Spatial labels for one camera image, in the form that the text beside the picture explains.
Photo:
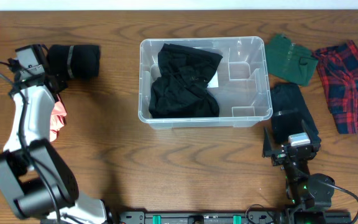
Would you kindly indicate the red navy plaid shirt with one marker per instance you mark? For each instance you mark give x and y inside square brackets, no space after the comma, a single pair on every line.
[338,71]

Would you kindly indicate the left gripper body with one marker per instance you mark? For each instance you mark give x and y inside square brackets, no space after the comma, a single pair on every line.
[52,80]

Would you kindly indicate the white label in container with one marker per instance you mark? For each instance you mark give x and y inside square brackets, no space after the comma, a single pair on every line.
[214,82]

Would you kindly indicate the black folded garment right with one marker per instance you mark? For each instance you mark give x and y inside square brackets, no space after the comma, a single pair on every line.
[289,109]

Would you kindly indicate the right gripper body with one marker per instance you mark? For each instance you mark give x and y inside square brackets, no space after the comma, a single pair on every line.
[281,157]

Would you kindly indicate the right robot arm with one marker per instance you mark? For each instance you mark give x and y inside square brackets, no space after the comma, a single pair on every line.
[310,193]

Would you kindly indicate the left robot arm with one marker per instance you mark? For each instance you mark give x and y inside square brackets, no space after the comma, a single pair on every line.
[35,181]

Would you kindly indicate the dark green folded garment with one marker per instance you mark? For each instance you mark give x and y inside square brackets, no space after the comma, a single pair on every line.
[289,61]

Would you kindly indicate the clear plastic storage container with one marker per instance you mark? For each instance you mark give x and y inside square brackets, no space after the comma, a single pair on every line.
[243,94]

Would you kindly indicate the pink garment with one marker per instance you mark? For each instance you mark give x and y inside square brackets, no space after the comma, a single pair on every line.
[57,119]

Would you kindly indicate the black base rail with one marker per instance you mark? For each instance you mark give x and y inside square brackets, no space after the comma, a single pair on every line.
[252,216]

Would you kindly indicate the large black garment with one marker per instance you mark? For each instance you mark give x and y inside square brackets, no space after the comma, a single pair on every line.
[181,90]

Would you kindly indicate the small black garment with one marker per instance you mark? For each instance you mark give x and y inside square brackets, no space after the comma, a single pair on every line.
[74,61]

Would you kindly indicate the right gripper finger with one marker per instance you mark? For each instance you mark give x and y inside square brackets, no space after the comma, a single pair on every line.
[314,139]
[267,145]

